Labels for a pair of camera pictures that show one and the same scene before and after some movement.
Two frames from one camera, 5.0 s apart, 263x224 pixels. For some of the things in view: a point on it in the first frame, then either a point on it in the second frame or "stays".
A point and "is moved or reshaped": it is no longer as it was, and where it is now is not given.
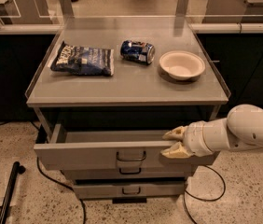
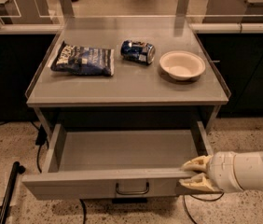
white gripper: [194, 139] to [222, 172]
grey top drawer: [118, 150] is moved or reshaped
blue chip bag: [82, 60] stays
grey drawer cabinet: [104, 97] stays
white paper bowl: [182, 64] stays
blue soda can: [137, 51] stays
